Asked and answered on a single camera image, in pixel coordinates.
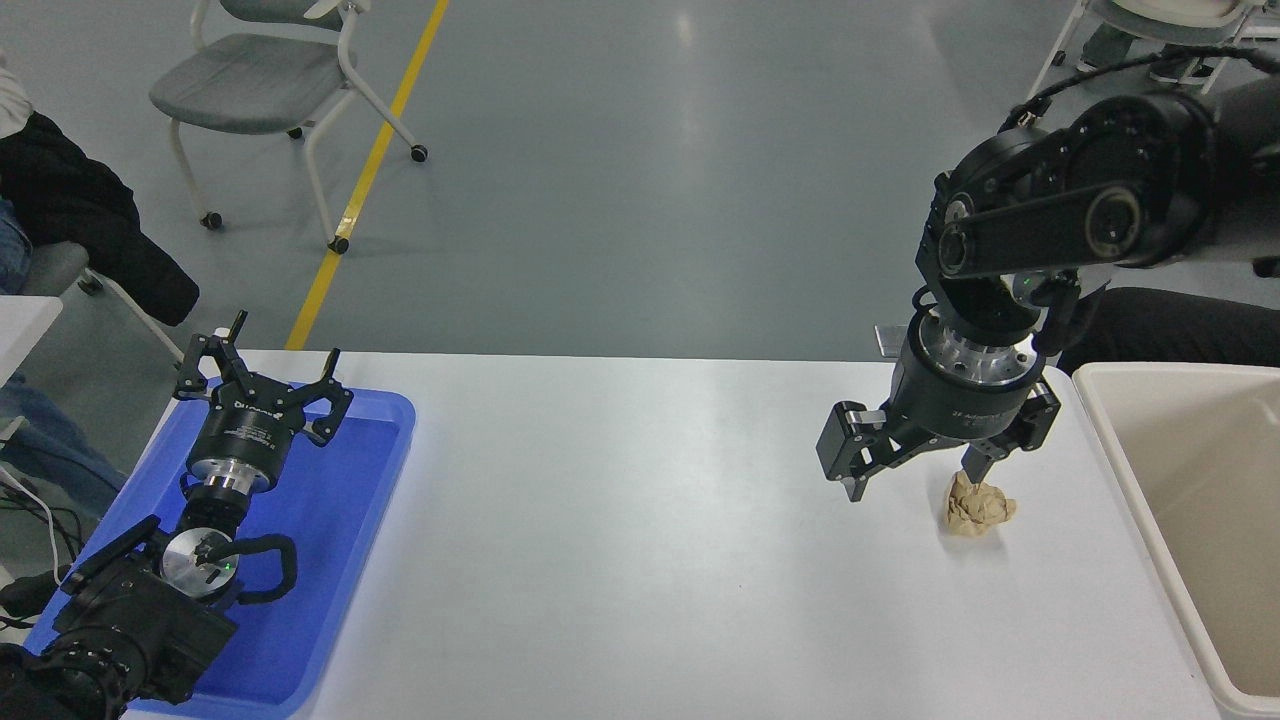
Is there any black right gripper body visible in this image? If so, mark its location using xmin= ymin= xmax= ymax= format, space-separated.
xmin=885 ymin=334 xmax=1053 ymax=447

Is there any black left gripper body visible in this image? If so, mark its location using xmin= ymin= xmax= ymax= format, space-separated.
xmin=187 ymin=384 xmax=307 ymax=482

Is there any large pale plastic bin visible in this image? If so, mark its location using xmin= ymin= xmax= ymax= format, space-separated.
xmin=1070 ymin=362 xmax=1280 ymax=720

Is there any grey seat wheeled chair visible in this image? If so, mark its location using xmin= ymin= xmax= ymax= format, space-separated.
xmin=15 ymin=240 xmax=189 ymax=366

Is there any blue plastic tray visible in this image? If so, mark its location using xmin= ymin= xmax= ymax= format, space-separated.
xmin=22 ymin=385 xmax=417 ymax=719

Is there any white side table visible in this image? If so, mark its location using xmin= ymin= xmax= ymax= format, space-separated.
xmin=0 ymin=295 xmax=64 ymax=386

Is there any white cable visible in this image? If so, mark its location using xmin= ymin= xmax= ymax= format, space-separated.
xmin=0 ymin=465 xmax=63 ymax=586

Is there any white frame wheeled chair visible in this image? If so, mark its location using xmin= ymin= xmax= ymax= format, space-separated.
xmin=1028 ymin=0 xmax=1280 ymax=101

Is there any crumpled tan paper ball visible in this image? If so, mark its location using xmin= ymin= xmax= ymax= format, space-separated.
xmin=945 ymin=470 xmax=1018 ymax=538

